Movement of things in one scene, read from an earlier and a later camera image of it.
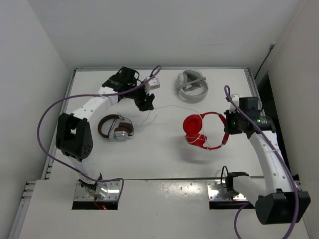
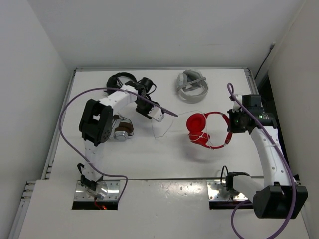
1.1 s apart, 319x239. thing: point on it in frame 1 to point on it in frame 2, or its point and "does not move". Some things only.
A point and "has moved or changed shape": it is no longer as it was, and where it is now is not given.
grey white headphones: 192,86 does not move
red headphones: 193,126 has moved or changed shape
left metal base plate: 99,191 does not move
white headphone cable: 189,107 to 183,113
